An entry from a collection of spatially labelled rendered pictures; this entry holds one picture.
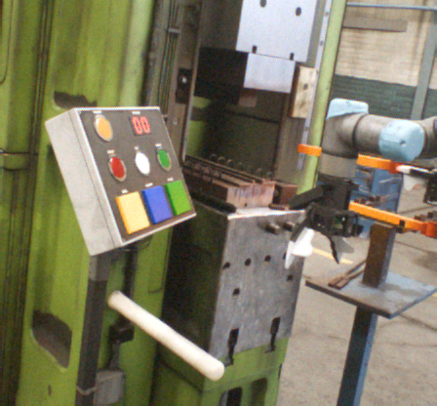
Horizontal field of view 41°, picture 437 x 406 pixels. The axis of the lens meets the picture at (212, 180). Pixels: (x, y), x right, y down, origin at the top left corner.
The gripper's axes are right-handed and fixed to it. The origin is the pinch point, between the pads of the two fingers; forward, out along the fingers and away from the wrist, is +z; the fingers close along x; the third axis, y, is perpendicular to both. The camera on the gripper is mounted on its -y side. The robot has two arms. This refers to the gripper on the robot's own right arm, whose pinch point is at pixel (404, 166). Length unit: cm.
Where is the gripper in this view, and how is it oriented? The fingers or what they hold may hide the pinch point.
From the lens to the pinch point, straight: 157.3
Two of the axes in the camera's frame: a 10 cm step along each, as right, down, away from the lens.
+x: 7.4, -0.4, 6.7
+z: -6.6, -2.2, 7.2
